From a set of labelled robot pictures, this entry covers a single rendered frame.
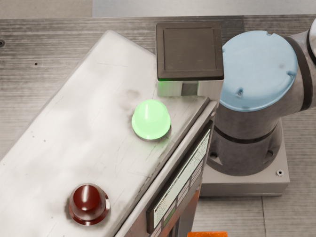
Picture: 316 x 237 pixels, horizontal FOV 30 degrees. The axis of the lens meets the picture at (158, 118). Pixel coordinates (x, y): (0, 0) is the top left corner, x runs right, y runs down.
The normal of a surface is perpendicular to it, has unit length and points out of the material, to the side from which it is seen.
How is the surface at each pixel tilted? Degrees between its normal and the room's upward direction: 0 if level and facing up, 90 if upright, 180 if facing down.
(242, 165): 68
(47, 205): 0
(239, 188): 90
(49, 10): 0
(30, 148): 0
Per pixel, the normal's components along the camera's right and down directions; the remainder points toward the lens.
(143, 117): -0.18, -0.28
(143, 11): 0.00, -0.44
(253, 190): 0.01, 0.90
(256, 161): 0.32, 0.63
